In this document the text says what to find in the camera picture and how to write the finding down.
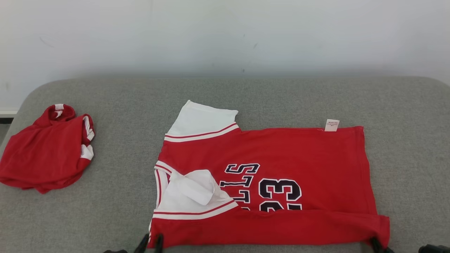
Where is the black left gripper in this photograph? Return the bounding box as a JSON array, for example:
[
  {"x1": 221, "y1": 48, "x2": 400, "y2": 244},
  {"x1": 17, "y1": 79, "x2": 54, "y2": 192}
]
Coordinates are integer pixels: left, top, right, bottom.
[{"x1": 104, "y1": 233, "x2": 164, "y2": 253}]

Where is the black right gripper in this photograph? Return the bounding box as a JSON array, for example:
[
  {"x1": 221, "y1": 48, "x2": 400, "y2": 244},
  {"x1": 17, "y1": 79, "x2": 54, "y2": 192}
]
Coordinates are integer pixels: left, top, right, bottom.
[{"x1": 371, "y1": 237, "x2": 450, "y2": 253}]

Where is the red white basketball jersey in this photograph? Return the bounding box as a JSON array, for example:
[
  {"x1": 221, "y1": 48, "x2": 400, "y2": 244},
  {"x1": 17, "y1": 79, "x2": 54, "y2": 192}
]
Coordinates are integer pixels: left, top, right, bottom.
[{"x1": 148, "y1": 100, "x2": 391, "y2": 250}]

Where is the red shorts white trim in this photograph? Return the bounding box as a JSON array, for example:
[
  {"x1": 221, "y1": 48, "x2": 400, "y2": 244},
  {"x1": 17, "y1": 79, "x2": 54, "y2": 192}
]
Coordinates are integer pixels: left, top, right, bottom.
[{"x1": 0, "y1": 104, "x2": 95, "y2": 194}]

